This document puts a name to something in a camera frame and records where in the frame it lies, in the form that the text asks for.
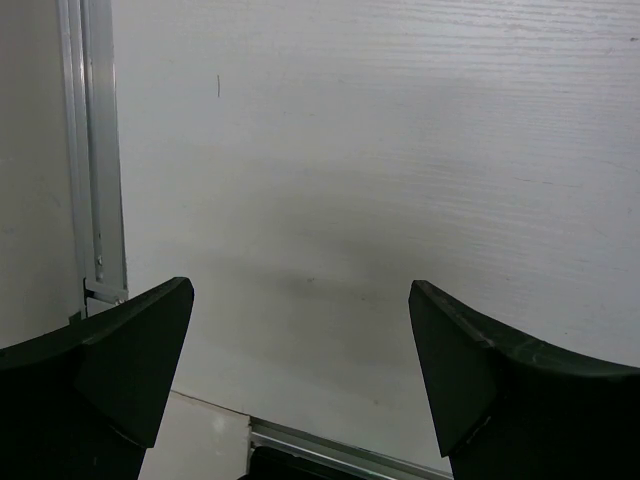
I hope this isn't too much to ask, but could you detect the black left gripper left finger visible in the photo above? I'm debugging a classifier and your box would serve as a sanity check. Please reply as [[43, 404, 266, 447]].
[[1, 277, 194, 479]]

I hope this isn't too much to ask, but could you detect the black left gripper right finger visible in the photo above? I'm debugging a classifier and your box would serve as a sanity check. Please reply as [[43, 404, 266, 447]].
[[408, 280, 639, 479]]

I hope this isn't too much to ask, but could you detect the aluminium front table rail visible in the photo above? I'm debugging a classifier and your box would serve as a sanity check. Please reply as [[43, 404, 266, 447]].
[[244, 418, 453, 479]]

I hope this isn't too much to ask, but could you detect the aluminium table rail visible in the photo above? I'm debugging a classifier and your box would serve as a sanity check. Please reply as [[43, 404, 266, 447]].
[[57, 0, 128, 318], [244, 418, 453, 479]]

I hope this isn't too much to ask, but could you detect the aluminium left table rail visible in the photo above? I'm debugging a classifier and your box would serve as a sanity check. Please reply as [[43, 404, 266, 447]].
[[57, 0, 128, 318]]

